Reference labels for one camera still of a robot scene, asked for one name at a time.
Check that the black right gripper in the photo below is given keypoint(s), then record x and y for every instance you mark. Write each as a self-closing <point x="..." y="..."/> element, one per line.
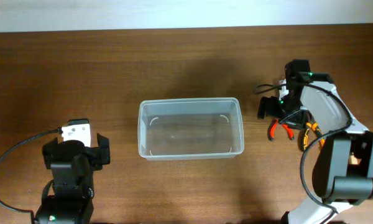
<point x="294" y="121"/>

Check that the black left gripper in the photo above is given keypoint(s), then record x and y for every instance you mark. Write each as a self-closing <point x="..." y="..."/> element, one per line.
<point x="103" y="149"/>

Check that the clear plastic container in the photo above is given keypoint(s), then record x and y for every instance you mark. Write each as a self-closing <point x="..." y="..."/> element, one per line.
<point x="190" y="128"/>

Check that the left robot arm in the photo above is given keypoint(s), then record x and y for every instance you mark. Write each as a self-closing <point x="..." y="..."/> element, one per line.
<point x="68" y="197"/>

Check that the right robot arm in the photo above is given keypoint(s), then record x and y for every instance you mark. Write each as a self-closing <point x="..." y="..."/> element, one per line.
<point x="336" y="168"/>

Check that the scraper with wooden handle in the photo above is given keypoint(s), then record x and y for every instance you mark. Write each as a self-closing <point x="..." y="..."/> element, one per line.
<point x="353" y="160"/>

